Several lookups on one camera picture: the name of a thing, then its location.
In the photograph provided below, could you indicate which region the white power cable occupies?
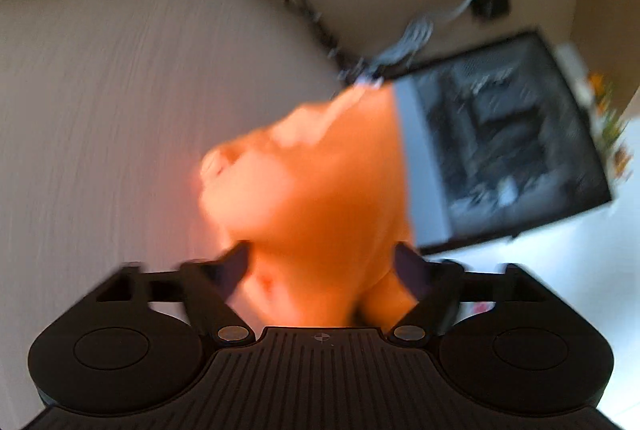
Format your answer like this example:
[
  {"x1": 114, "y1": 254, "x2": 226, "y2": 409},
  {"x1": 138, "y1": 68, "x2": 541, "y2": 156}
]
[{"x1": 369, "y1": 0, "x2": 499, "y2": 72}]

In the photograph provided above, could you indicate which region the black cable bundle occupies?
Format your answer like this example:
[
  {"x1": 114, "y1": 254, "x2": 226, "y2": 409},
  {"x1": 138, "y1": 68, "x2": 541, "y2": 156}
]
[{"x1": 240, "y1": 0, "x2": 396, "y2": 87}]

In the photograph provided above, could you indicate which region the orange fleece garment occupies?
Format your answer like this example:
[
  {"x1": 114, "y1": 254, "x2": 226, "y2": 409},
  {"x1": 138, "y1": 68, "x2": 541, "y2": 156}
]
[{"x1": 198, "y1": 86, "x2": 416, "y2": 330}]

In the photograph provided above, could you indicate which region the glass side computer case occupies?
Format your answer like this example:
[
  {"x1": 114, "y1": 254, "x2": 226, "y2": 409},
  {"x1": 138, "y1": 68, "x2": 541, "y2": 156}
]
[{"x1": 392, "y1": 30, "x2": 612, "y2": 256}]

